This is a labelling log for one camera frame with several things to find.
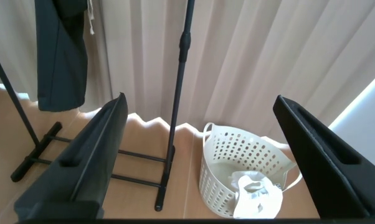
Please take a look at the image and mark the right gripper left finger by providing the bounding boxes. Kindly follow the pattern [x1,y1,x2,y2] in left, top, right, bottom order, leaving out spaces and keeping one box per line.
[14,92,129,218]

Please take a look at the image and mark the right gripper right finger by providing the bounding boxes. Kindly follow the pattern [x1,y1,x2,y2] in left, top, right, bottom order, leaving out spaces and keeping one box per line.
[272,95,375,218]

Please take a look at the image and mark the black shorts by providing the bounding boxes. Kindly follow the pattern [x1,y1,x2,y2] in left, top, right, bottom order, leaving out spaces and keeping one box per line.
[34,0,97,113]

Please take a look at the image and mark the white laundry basket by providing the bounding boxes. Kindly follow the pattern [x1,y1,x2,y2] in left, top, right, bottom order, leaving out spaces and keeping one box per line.
[199,122,303,218]

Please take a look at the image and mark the black clothes rack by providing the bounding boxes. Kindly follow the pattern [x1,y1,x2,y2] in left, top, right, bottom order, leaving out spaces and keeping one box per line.
[0,0,196,212]

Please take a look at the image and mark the white garment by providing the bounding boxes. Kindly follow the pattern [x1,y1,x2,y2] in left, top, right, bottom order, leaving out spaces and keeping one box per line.
[229,170,284,220]

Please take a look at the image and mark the beige curtain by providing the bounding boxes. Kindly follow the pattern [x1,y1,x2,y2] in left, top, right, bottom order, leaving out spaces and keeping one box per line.
[0,0,375,144]

